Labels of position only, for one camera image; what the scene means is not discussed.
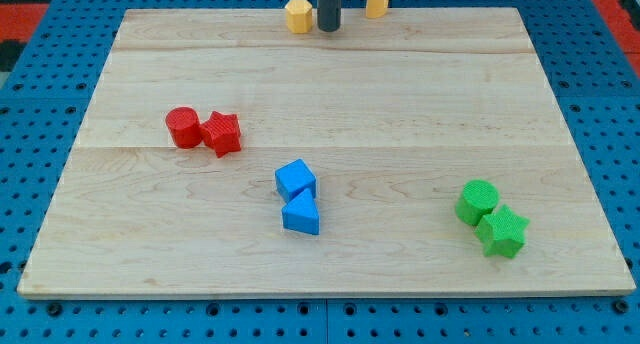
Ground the blue cube block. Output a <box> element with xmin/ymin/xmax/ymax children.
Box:
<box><xmin>275</xmin><ymin>159</ymin><xmax>317</xmax><ymax>203</ymax></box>

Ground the blue triangle block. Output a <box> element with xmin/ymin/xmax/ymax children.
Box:
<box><xmin>281</xmin><ymin>189</ymin><xmax>320</xmax><ymax>235</ymax></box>

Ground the wooden board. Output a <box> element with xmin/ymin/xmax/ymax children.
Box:
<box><xmin>18</xmin><ymin>8</ymin><xmax>636</xmax><ymax>300</ymax></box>

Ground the red star block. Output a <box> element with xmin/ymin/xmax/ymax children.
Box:
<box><xmin>199</xmin><ymin>111</ymin><xmax>241</xmax><ymax>158</ymax></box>

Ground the red cylinder block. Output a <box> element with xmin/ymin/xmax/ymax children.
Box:
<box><xmin>165</xmin><ymin>107</ymin><xmax>202</xmax><ymax>149</ymax></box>

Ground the yellow hexagonal block left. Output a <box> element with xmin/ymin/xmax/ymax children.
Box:
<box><xmin>284</xmin><ymin>0</ymin><xmax>313</xmax><ymax>34</ymax></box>

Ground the yellow hexagonal block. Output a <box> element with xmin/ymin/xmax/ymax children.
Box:
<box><xmin>284</xmin><ymin>0</ymin><xmax>313</xmax><ymax>34</ymax></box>
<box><xmin>365</xmin><ymin>0</ymin><xmax>389</xmax><ymax>19</ymax></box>

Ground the green cylinder block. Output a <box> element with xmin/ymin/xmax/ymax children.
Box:
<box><xmin>454</xmin><ymin>179</ymin><xmax>500</xmax><ymax>226</ymax></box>

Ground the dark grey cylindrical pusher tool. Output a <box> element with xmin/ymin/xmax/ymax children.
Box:
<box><xmin>317</xmin><ymin>0</ymin><xmax>342</xmax><ymax>32</ymax></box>

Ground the yellow hexagonal block right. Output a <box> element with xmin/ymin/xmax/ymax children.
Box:
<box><xmin>365</xmin><ymin>0</ymin><xmax>389</xmax><ymax>19</ymax></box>

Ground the green star block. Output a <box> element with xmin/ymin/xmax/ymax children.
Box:
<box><xmin>474</xmin><ymin>205</ymin><xmax>530</xmax><ymax>259</ymax></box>

